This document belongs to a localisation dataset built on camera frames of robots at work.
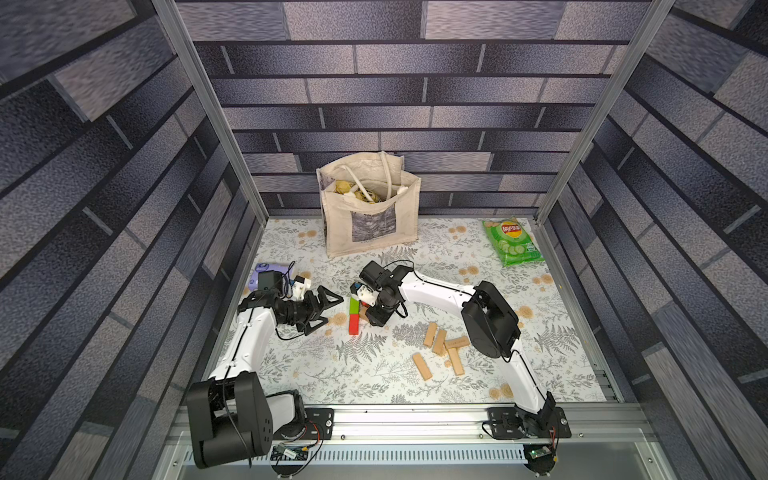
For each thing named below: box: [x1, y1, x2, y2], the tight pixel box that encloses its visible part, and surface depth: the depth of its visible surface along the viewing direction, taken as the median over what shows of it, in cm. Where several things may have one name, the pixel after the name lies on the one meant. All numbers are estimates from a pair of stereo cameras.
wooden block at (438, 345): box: [432, 329, 447, 357], surface depth 89 cm
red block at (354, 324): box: [348, 314, 361, 335], surface depth 92 cm
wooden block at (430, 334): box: [424, 322, 437, 348], surface depth 91 cm
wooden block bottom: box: [412, 353, 433, 381], surface depth 85 cm
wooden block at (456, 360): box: [447, 347, 465, 376], surface depth 85 cm
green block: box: [350, 297, 361, 315], surface depth 94 cm
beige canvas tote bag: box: [316, 151, 421, 259], surface depth 100 cm
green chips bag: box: [482, 216, 544, 268], surface depth 106 cm
